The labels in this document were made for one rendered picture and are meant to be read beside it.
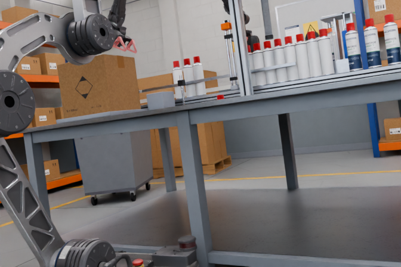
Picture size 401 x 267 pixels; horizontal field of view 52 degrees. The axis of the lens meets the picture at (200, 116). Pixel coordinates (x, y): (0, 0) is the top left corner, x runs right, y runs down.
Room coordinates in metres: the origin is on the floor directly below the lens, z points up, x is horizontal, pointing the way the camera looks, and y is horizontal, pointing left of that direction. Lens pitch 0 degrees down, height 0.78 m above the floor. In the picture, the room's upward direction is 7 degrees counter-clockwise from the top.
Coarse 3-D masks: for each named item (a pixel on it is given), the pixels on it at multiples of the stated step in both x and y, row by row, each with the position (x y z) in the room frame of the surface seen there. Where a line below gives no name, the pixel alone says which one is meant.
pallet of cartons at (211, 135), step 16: (144, 80) 5.58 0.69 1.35; (160, 80) 5.49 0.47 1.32; (208, 80) 5.67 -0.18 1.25; (144, 96) 5.59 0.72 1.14; (176, 128) 5.44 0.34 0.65; (208, 128) 5.45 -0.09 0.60; (160, 144) 5.54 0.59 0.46; (176, 144) 5.46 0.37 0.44; (208, 144) 5.38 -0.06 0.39; (224, 144) 6.02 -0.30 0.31; (160, 160) 5.55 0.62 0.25; (176, 160) 5.46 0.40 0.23; (208, 160) 5.30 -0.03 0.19; (224, 160) 6.04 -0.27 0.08; (160, 176) 5.57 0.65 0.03; (176, 176) 5.49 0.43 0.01
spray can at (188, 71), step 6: (186, 60) 2.13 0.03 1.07; (186, 66) 2.12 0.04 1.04; (186, 72) 2.12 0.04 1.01; (192, 72) 2.13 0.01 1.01; (186, 78) 2.12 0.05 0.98; (192, 78) 2.13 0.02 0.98; (192, 84) 2.12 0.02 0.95; (186, 90) 2.13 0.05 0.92; (192, 90) 2.12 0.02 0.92; (192, 96) 2.12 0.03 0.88
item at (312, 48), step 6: (312, 36) 1.79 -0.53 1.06; (306, 42) 1.81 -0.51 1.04; (312, 42) 1.78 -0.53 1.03; (312, 48) 1.79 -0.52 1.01; (318, 48) 1.79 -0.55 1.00; (312, 54) 1.79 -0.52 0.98; (318, 54) 1.79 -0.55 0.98; (312, 60) 1.79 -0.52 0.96; (318, 60) 1.79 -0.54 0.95; (312, 66) 1.79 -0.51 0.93; (318, 66) 1.78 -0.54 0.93; (312, 72) 1.79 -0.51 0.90; (318, 72) 1.78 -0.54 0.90
